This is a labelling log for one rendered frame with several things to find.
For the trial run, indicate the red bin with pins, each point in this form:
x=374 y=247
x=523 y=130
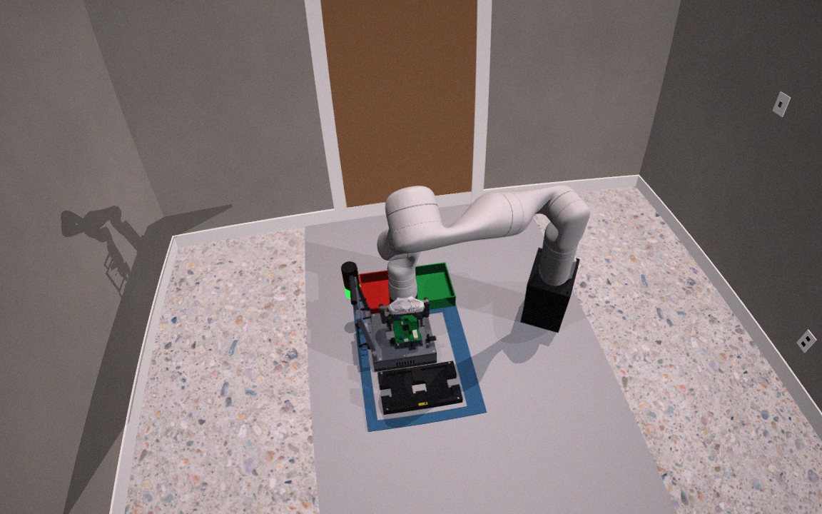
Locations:
x=375 y=289

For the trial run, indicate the green open bin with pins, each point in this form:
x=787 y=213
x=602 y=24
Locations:
x=433 y=282

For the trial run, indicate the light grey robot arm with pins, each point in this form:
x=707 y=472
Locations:
x=415 y=225

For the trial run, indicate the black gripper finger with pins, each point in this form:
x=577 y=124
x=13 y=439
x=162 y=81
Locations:
x=387 y=319
x=425 y=313

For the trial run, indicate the green circuit board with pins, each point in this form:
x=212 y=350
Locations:
x=406 y=329

